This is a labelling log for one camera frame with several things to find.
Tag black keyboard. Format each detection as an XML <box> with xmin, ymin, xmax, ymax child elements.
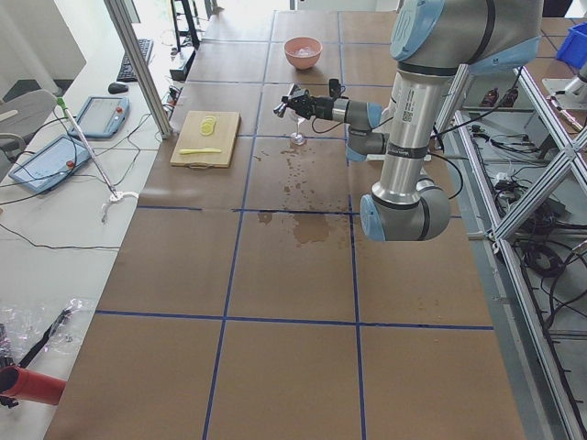
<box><xmin>116</xmin><ymin>38</ymin><xmax>155</xmax><ymax>83</ymax></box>

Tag blue plastic bin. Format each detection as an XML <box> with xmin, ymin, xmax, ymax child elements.
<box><xmin>556</xmin><ymin>22</ymin><xmax>587</xmax><ymax>69</ymax></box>

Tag pink bowl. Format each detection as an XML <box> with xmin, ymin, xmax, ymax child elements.
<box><xmin>283</xmin><ymin>37</ymin><xmax>323</xmax><ymax>70</ymax></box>

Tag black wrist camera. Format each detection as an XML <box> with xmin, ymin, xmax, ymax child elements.
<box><xmin>328</xmin><ymin>78</ymin><xmax>342</xmax><ymax>99</ymax></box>

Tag steel double jigger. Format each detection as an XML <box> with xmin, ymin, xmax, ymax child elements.
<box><xmin>273</xmin><ymin>102</ymin><xmax>289</xmax><ymax>118</ymax></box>

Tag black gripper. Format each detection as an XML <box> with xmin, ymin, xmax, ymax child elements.
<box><xmin>288</xmin><ymin>89</ymin><xmax>333</xmax><ymax>120</ymax></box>

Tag near teach pendant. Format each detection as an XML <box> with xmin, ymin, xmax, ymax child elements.
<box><xmin>8</xmin><ymin>135</ymin><xmax>90</xmax><ymax>194</ymax></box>

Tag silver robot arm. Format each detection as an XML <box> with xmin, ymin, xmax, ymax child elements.
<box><xmin>274</xmin><ymin>1</ymin><xmax>543</xmax><ymax>241</ymax></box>

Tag clear ice cubes pile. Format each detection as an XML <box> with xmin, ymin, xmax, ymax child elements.
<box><xmin>293</xmin><ymin>46</ymin><xmax>316</xmax><ymax>59</ymax></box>

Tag clear wine glass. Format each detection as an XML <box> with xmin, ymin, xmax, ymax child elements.
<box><xmin>290</xmin><ymin>113</ymin><xmax>306</xmax><ymax>146</ymax></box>

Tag yellow plastic knife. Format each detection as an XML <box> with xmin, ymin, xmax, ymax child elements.
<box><xmin>179</xmin><ymin>148</ymin><xmax>223</xmax><ymax>156</ymax></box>

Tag aluminium frame post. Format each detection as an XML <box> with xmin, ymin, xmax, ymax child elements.
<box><xmin>104</xmin><ymin>0</ymin><xmax>172</xmax><ymax>139</ymax></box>

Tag red cylinder bottle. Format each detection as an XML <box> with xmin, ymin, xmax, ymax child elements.
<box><xmin>1</xmin><ymin>366</ymin><xmax>67</xmax><ymax>405</ymax></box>

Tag black computer mouse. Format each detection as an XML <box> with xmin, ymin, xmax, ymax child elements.
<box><xmin>107</xmin><ymin>82</ymin><xmax>128</xmax><ymax>94</ymax></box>

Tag bamboo cutting board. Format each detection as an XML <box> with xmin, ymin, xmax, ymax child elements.
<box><xmin>170</xmin><ymin>111</ymin><xmax>240</xmax><ymax>168</ymax></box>

